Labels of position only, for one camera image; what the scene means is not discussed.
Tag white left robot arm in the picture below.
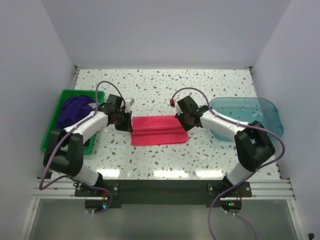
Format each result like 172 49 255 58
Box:
43 94 135 197

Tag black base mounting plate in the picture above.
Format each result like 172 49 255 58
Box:
74 179 253 209

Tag purple towel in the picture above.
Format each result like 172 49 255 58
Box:
55 95 96 129

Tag pink towel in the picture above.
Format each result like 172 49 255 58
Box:
131 115 189 147

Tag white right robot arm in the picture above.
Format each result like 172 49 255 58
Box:
169 96 276 197

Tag aluminium frame rail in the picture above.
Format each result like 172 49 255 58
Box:
32 168 295 200

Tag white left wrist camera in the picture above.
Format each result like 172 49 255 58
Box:
124 98 135 113

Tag teal transparent plastic tray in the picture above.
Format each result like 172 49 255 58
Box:
209 97 284 137

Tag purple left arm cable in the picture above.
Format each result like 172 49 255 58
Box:
38 81 126 215

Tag green plastic bin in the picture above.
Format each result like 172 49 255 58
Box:
41 89 105 152

